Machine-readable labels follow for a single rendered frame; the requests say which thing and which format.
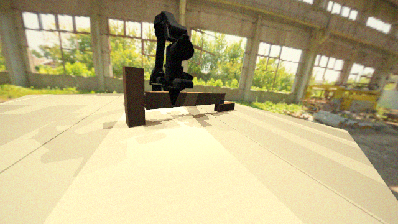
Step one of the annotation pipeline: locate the long brown wooden rail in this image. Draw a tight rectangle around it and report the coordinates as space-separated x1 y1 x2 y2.
144 91 226 110

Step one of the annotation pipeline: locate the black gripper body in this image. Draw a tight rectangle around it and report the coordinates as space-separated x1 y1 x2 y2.
156 61 193 88

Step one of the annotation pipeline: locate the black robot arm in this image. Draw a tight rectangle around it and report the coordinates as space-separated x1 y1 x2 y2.
149 11 194 91

